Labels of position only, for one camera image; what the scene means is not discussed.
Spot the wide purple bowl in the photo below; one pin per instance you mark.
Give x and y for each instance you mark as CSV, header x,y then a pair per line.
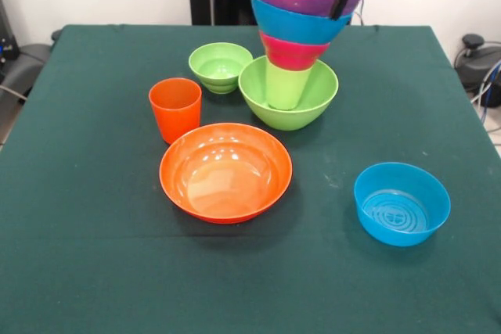
x,y
309,6

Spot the large blue bowl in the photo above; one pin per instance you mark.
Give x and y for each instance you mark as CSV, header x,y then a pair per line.
x,y
293,25

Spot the small crimson bowl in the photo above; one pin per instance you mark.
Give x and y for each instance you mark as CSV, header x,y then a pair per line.
x,y
293,54

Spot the light green cup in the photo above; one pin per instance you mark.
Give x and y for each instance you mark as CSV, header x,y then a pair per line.
x,y
285,87

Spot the medium green bowl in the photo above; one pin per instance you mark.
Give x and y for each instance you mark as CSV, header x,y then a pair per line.
x,y
285,119

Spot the small blue bowl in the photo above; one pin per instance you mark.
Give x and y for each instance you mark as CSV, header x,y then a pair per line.
x,y
403,212

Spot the black computer tower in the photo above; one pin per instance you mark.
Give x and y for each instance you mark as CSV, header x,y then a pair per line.
x,y
8,36

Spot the small green bowl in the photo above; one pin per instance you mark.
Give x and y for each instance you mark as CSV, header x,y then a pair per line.
x,y
219,64

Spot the orange cup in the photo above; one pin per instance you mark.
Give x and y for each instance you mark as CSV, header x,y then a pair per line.
x,y
176,115

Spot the wide orange bowl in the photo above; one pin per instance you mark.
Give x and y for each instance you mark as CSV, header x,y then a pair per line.
x,y
227,185

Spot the dark green tablecloth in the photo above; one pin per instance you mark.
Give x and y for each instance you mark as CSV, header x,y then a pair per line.
x,y
250,291

